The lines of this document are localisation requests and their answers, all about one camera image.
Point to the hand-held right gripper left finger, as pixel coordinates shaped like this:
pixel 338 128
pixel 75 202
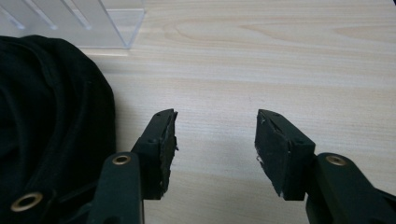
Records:
pixel 155 149

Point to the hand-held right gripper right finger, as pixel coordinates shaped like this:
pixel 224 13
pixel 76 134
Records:
pixel 285 155

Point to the black cloth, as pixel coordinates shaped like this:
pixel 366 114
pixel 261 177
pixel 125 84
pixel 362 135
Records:
pixel 53 121

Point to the clear acrylic rack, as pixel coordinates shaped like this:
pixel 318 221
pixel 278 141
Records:
pixel 77 21

